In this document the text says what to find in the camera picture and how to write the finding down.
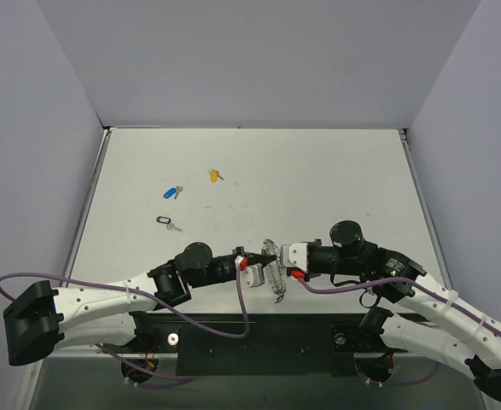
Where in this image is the metal disc with keyrings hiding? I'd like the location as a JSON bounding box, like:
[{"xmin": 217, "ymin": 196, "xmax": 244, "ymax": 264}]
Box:
[{"xmin": 261, "ymin": 238, "xmax": 286, "ymax": 299}]

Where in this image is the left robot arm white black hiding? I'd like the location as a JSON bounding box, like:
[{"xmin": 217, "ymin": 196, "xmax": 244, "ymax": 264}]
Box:
[{"xmin": 3, "ymin": 243, "xmax": 277, "ymax": 366}]

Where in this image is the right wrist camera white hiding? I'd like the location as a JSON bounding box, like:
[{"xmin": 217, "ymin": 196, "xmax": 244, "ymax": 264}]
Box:
[{"xmin": 280, "ymin": 243, "xmax": 311, "ymax": 282}]

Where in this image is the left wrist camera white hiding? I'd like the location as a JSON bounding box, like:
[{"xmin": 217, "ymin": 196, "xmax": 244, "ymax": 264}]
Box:
[{"xmin": 235, "ymin": 256, "xmax": 265, "ymax": 288}]

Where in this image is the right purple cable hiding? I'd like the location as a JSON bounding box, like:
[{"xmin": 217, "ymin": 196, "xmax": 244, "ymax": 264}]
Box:
[{"xmin": 294, "ymin": 272, "xmax": 501, "ymax": 388}]

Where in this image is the blue tag key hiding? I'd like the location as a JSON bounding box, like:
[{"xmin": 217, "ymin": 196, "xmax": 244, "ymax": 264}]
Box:
[{"xmin": 163, "ymin": 185, "xmax": 184, "ymax": 199}]

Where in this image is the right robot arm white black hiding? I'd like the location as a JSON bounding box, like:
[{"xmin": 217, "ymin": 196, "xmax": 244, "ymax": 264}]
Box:
[{"xmin": 288, "ymin": 220, "xmax": 501, "ymax": 402}]

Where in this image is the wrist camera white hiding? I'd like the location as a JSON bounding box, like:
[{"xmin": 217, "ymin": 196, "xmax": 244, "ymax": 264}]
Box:
[
  {"xmin": 280, "ymin": 243, "xmax": 311, "ymax": 282},
  {"xmin": 235, "ymin": 256, "xmax": 265, "ymax": 288}
]

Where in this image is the yellow tag key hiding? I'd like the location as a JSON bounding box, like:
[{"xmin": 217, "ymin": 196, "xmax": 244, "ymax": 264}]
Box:
[{"xmin": 208, "ymin": 169, "xmax": 224, "ymax": 183}]

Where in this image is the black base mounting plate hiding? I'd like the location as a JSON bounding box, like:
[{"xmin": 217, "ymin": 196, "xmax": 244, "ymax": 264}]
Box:
[{"xmin": 118, "ymin": 313, "xmax": 392, "ymax": 376}]

